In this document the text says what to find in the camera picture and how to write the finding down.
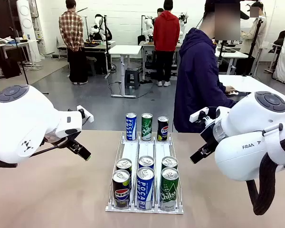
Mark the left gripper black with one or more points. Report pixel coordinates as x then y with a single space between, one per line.
70 139

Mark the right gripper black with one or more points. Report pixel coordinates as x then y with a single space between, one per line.
211 134

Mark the black Pepsi can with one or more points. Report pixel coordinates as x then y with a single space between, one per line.
163 129
124 163
121 190

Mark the person's right forearm purple sleeve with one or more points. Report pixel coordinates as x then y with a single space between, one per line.
219 83

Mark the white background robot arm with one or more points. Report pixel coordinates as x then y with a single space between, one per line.
183 21
148 26

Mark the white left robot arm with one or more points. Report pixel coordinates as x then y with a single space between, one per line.
19 123

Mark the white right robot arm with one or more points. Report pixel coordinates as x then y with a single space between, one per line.
242 154

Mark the person in purple hooded jacket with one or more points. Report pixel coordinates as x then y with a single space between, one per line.
194 83

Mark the person in plaid shirt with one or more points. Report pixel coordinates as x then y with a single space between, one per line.
73 47

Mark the person in red hoodie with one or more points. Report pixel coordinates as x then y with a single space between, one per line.
166 42

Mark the person in beige jacket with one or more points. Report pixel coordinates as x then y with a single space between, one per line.
248 40

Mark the person's right hand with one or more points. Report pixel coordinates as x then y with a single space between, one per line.
229 89

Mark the green Chilsung cider can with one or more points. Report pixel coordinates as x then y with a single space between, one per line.
169 192
147 127
169 162

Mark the blue Pocari Sweat can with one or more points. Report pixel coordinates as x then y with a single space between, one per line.
145 190
131 127
146 161

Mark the white can dispenser rack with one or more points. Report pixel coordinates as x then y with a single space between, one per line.
145 148

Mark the black tablet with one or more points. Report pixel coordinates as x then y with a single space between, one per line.
241 93

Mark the large white table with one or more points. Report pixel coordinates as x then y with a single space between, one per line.
251 83

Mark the grey plastic stool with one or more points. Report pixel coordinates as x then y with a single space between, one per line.
132 77

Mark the black tripod stand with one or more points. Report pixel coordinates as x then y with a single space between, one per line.
24 69

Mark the white desk with grey legs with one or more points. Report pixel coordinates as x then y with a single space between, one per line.
235 54

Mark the white standing desk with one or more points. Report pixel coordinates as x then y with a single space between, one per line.
126 50

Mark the white and black background robot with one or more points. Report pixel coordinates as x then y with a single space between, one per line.
98 26

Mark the cluttered white side table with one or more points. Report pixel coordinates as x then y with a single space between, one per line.
14 44

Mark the white tower air conditioner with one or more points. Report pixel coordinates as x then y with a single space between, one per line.
26 28

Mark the black office chair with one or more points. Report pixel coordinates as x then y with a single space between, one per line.
281 38

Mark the black tripod with camera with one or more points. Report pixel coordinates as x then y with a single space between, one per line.
253 47

